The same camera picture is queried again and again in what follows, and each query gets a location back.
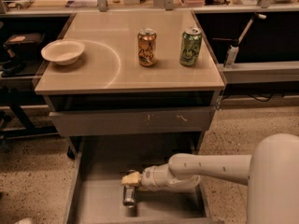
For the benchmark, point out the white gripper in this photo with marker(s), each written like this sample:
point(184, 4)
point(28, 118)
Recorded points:
point(151, 176)

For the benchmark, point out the silver redbull can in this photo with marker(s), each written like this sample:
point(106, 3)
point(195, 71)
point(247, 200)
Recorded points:
point(128, 194)

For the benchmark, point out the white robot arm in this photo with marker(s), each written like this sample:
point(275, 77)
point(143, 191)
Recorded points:
point(271, 174)

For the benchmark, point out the open middle drawer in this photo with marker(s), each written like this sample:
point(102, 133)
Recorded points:
point(96, 195)

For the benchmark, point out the grey top drawer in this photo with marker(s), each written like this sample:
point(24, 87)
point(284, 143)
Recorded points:
point(133, 121)

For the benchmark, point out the grey drawer cabinet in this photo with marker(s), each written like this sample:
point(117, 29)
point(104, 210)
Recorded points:
point(108, 75)

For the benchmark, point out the orange soda can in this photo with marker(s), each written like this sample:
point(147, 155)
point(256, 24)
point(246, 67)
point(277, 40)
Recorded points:
point(146, 39)

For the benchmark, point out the green soda can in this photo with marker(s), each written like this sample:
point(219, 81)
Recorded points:
point(190, 46)

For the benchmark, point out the white bowl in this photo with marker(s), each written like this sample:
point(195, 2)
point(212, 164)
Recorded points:
point(63, 51)

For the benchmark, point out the black device on shelf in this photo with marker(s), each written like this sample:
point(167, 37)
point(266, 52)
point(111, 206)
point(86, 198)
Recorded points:
point(33, 39)

